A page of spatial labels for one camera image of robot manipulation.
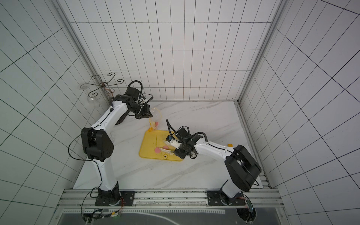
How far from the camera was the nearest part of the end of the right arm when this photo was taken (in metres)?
0.62

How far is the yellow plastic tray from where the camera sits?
2.93ft

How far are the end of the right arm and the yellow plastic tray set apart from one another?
95 mm
